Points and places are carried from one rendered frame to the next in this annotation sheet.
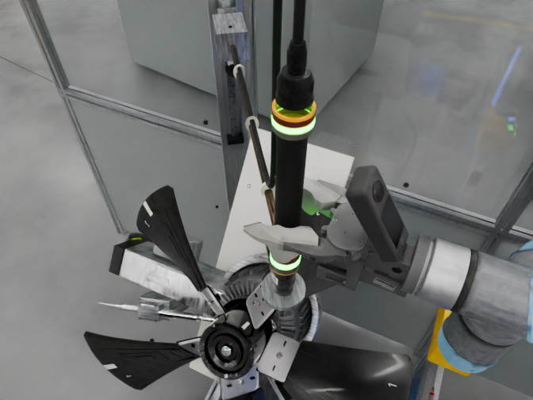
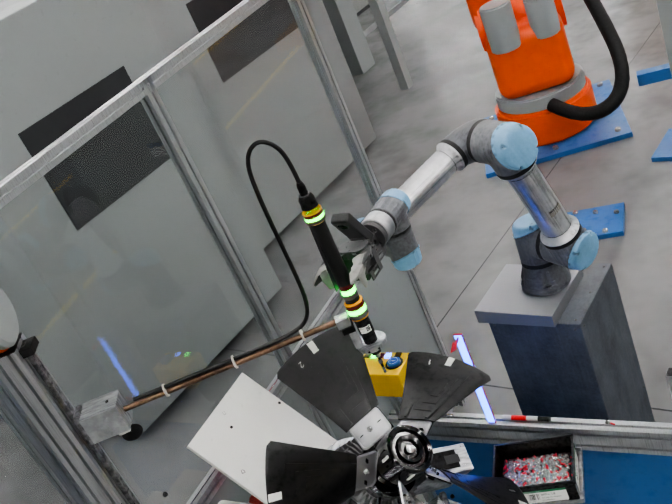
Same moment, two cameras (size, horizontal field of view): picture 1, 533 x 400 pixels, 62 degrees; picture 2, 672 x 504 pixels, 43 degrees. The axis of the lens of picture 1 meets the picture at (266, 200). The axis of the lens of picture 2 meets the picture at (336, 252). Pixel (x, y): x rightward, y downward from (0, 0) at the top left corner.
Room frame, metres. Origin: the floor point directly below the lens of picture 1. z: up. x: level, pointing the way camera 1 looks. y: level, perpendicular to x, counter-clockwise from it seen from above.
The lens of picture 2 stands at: (-0.05, 1.54, 2.53)
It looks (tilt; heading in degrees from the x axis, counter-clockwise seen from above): 27 degrees down; 284
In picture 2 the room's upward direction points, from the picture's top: 24 degrees counter-clockwise
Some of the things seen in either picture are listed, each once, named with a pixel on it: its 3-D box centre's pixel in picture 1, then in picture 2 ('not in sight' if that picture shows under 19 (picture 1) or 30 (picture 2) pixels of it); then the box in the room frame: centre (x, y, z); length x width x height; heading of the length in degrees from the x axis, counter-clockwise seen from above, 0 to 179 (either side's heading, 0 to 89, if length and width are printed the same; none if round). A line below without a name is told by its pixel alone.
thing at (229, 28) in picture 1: (229, 35); (104, 417); (0.97, 0.09, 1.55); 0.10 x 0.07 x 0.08; 10
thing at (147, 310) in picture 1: (151, 310); not in sight; (0.50, 0.28, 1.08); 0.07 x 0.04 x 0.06; 76
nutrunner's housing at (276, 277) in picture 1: (288, 210); (340, 272); (0.35, -0.03, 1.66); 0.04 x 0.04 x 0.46
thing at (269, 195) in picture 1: (251, 123); (233, 364); (0.65, 0.03, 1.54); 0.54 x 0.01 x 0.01; 10
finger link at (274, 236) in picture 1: (281, 247); (361, 276); (0.31, -0.02, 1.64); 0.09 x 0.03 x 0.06; 87
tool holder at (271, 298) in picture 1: (282, 269); (361, 329); (0.36, -0.02, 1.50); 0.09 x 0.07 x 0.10; 10
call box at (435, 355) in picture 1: (457, 334); (386, 375); (0.47, -0.48, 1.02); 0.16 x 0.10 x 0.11; 155
